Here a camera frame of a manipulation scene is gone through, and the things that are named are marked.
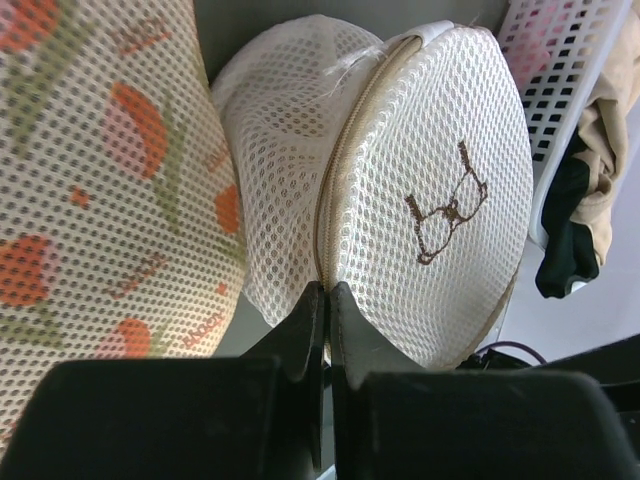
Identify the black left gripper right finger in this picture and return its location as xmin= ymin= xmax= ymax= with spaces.
xmin=328 ymin=283 xmax=639 ymax=479

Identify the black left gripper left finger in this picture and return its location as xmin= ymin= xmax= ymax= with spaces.
xmin=1 ymin=282 xmax=325 ymax=479

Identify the white mesh laundry bag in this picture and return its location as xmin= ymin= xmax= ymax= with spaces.
xmin=212 ymin=15 xmax=533 ymax=369

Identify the floral mesh laundry bag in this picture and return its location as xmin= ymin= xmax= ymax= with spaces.
xmin=1 ymin=1 xmax=245 ymax=444

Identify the beige cloth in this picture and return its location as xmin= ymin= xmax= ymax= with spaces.
xmin=572 ymin=1 xmax=639 ymax=265

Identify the white plastic basket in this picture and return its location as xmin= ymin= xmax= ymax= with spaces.
xmin=497 ymin=0 xmax=631 ymax=248

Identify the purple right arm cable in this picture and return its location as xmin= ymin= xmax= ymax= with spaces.
xmin=474 ymin=340 xmax=549 ymax=369

